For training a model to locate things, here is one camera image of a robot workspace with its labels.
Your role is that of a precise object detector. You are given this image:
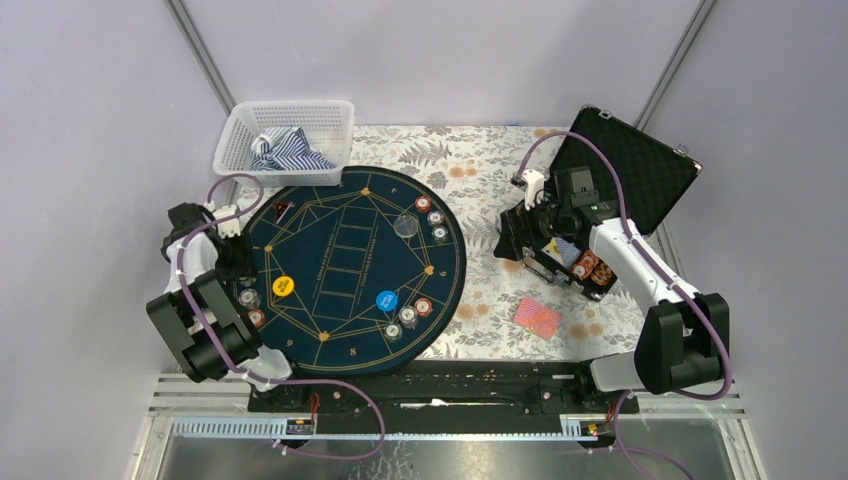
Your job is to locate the blue small blind button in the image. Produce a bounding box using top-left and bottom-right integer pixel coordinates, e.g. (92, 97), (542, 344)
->
(375, 290), (398, 312)

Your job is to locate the floral tablecloth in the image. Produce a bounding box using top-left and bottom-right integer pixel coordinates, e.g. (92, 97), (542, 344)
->
(192, 125), (690, 364)

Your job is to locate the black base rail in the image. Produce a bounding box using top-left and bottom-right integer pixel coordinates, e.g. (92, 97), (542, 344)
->
(247, 360), (619, 438)

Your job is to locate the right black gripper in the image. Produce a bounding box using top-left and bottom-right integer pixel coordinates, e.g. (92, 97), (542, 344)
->
(493, 192), (571, 261)

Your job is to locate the blue yellow fifty chip stack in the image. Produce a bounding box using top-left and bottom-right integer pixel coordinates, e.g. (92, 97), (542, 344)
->
(432, 226), (448, 243)

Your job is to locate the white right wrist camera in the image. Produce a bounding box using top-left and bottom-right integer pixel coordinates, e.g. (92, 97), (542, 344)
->
(512, 169), (545, 211)

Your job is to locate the red chip row in case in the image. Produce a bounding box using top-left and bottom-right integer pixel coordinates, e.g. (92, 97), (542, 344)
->
(570, 250), (601, 280)

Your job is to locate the black aluminium chip case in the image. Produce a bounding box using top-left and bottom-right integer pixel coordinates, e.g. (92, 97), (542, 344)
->
(516, 104), (704, 303)

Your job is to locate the yellow big blind button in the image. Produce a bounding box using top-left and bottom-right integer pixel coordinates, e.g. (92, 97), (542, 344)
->
(271, 275), (294, 298)

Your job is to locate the clear dealer button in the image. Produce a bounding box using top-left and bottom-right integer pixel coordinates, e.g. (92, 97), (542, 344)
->
(392, 214), (420, 239)

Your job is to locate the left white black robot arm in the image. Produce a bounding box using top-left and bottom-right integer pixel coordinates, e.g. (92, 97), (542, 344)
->
(146, 203), (311, 411)

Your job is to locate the blue striped cloth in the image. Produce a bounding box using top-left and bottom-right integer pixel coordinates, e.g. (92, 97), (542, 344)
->
(249, 127), (337, 171)

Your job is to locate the red playing card deck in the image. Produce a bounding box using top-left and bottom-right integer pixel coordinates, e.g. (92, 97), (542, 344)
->
(512, 298), (562, 340)

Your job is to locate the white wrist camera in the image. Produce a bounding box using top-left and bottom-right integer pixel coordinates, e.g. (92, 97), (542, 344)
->
(512, 169), (545, 211)
(212, 204), (242, 239)

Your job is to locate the blue ten chip stack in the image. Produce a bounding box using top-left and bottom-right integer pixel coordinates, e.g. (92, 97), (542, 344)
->
(398, 306), (418, 329)

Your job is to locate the blue card deck in case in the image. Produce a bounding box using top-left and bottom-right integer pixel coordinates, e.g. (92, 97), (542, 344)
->
(544, 238), (581, 266)

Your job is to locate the orange black chip row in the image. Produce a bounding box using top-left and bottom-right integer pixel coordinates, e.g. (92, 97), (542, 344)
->
(590, 261), (617, 288)

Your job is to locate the red white chip stack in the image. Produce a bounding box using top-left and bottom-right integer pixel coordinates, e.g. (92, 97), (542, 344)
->
(413, 297), (433, 317)

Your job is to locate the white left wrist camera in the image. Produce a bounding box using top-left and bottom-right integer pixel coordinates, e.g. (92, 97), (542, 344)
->
(212, 204), (242, 239)

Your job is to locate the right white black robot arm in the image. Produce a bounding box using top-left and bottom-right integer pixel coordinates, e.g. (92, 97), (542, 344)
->
(494, 167), (732, 412)

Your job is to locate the round dark poker mat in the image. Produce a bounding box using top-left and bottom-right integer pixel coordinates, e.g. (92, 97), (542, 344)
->
(244, 166), (467, 378)

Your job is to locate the white plastic basket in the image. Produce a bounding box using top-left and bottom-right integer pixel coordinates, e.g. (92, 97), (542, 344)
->
(213, 100), (355, 188)

